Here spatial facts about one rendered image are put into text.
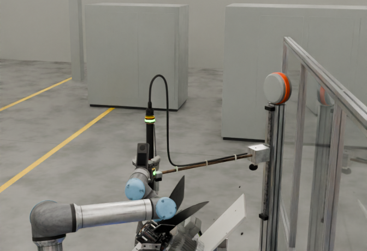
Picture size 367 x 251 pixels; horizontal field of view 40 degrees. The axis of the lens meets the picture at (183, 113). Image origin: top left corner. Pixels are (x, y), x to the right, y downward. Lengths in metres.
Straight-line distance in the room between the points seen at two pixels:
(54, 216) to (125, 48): 7.99
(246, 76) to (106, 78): 3.18
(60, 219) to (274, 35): 6.15
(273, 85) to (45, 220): 1.35
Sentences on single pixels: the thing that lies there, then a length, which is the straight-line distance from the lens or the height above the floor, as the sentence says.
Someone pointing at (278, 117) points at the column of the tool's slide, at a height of 1.73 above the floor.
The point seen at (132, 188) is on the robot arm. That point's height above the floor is 1.66.
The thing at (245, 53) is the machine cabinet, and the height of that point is 1.36.
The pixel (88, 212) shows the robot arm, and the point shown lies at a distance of 1.76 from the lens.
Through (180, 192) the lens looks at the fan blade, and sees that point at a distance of 2.71.
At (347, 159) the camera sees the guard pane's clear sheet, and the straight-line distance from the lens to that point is 1.69.
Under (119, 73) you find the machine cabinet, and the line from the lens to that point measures 9.72.
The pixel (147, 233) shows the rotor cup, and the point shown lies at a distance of 2.50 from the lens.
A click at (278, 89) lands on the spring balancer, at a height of 1.89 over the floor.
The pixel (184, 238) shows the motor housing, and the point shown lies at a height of 1.18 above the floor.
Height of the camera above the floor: 2.40
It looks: 15 degrees down
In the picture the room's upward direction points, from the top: 1 degrees clockwise
